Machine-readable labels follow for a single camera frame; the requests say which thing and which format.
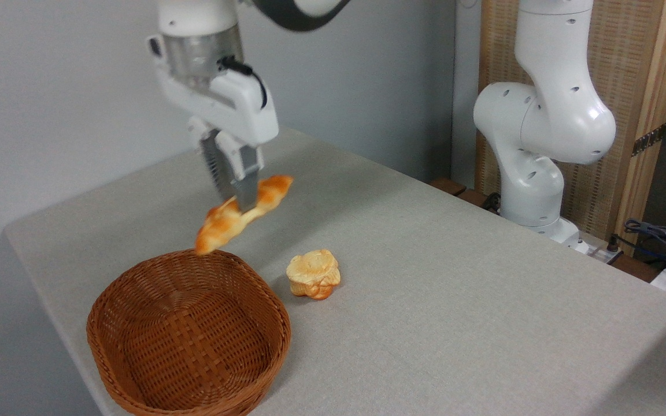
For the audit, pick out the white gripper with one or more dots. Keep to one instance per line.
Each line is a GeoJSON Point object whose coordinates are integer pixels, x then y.
{"type": "Point", "coordinates": [240, 110]}

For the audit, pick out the braided bread loaf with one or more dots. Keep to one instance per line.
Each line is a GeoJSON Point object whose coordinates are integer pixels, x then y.
{"type": "Point", "coordinates": [223, 222]}

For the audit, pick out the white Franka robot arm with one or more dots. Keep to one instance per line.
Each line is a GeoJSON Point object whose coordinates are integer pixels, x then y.
{"type": "Point", "coordinates": [547, 115]}

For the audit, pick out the flower-shaped bread bun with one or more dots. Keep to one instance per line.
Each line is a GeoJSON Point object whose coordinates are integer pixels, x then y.
{"type": "Point", "coordinates": [313, 271]}

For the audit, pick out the brown wicker basket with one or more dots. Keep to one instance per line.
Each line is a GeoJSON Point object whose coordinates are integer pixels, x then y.
{"type": "Point", "coordinates": [194, 341]}

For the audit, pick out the wooden woven folding screen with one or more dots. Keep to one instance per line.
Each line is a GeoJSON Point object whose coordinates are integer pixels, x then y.
{"type": "Point", "coordinates": [628, 58]}

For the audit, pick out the metal screen hinge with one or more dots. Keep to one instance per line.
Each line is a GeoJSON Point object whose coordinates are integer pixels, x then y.
{"type": "Point", "coordinates": [648, 140]}

